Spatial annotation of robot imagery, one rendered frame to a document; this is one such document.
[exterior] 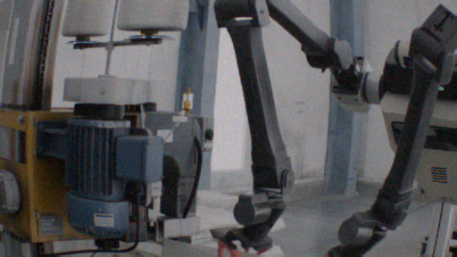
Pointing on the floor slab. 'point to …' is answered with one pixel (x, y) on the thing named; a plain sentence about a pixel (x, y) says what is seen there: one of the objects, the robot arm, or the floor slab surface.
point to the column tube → (12, 87)
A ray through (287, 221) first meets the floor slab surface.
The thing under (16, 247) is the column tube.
